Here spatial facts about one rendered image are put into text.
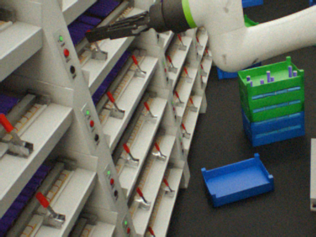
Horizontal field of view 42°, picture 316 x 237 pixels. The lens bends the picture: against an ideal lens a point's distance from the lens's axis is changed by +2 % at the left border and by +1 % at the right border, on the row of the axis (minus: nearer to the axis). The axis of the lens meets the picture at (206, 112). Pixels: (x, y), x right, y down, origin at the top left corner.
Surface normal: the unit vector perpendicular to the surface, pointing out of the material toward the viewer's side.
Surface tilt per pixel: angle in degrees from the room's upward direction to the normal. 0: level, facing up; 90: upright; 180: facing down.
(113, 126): 21
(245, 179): 0
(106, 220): 90
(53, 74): 90
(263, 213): 0
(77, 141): 90
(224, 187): 0
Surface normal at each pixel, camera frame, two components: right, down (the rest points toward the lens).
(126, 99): 0.22, -0.80
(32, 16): -0.12, 0.54
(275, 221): -0.14, -0.84
